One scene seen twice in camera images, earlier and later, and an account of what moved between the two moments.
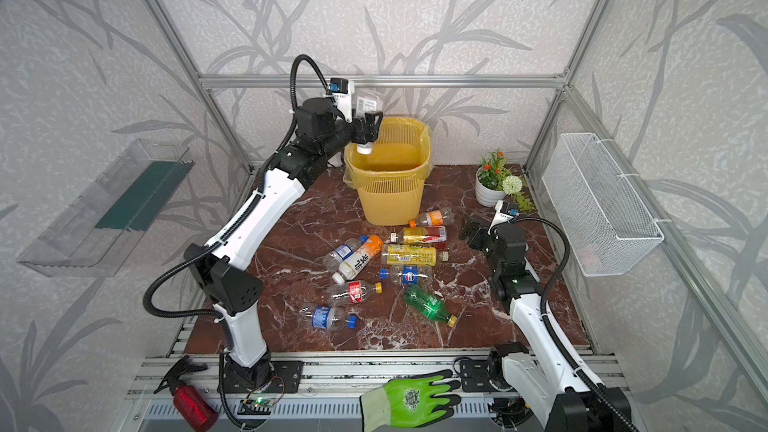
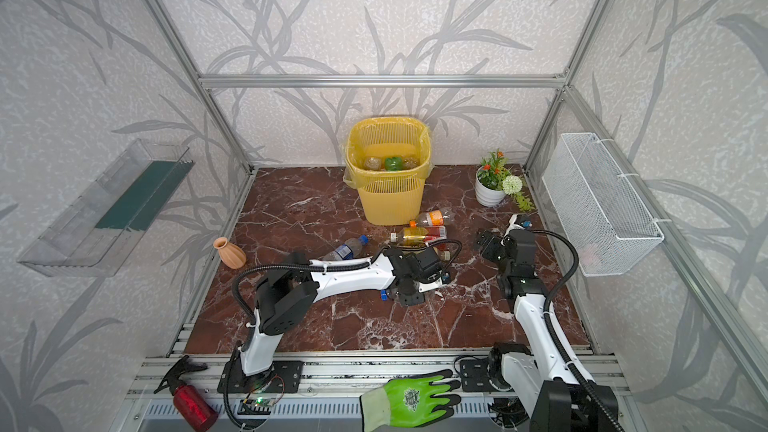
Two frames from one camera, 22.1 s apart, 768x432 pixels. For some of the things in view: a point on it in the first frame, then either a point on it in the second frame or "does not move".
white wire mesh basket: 598,209 does not move
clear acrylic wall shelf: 96,231 does not move
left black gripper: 366,129 -> 437,265
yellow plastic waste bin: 391,179 does not move
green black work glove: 408,402 does not move
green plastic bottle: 429,305 -> 393,164
